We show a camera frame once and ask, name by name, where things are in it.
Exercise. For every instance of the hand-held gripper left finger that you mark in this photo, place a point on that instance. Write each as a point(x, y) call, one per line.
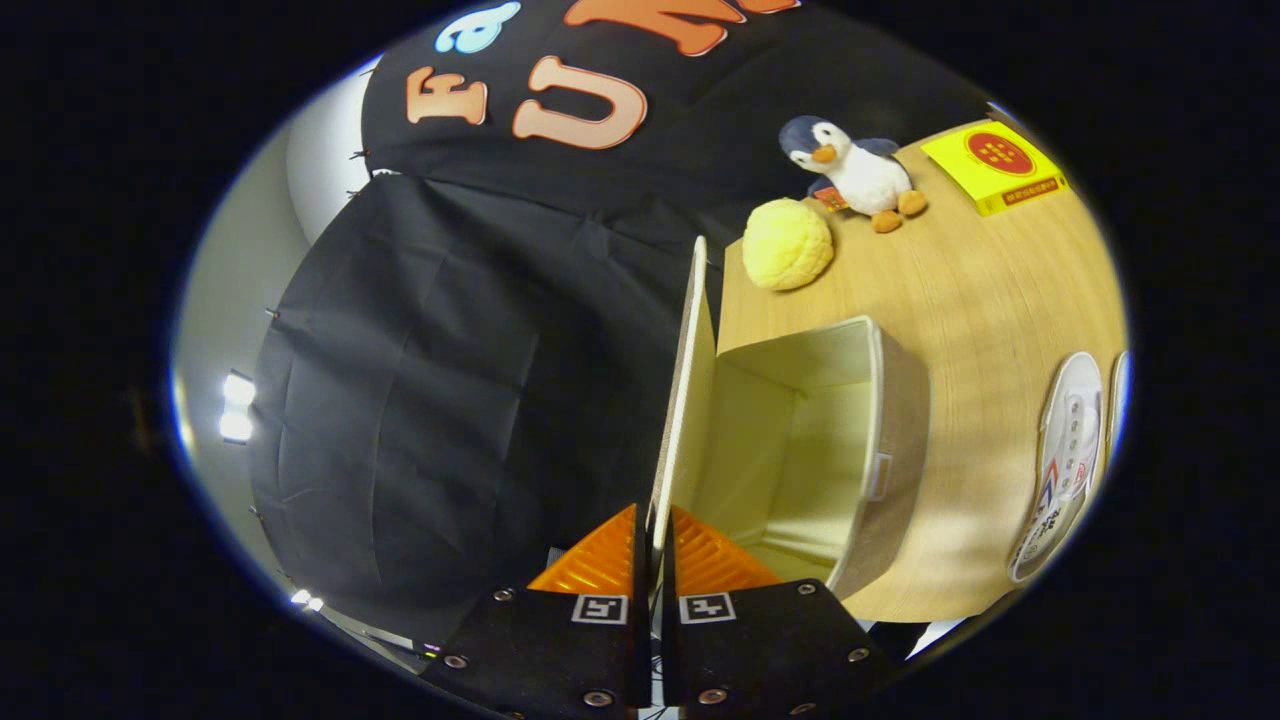
point(540, 650)

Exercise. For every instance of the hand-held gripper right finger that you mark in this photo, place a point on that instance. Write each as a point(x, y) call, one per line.
point(770, 650)

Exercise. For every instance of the beige fabric storage box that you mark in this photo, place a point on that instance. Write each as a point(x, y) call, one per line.
point(780, 440)

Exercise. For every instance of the white canvas shoe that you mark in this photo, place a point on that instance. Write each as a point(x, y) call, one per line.
point(1065, 420)
point(1118, 400)

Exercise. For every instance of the yellow plush bun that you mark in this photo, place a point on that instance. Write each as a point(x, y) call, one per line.
point(788, 245)

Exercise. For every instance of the blue white penguin plush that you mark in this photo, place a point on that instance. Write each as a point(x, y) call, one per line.
point(860, 175)

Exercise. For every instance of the yellow book red circle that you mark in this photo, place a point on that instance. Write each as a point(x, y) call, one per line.
point(995, 160)

